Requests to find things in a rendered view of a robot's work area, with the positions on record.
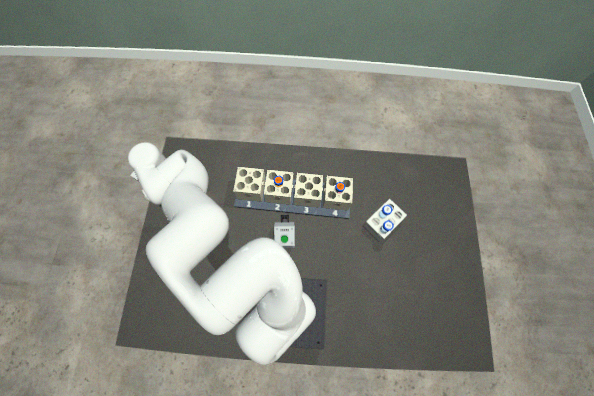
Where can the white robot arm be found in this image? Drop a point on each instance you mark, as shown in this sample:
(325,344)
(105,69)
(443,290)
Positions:
(260,267)

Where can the white tube rack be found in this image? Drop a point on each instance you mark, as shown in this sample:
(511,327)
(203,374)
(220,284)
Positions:
(374,228)

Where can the cream block with round holes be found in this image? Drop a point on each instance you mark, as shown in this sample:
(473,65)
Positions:
(333,199)
(249,184)
(281,194)
(308,190)

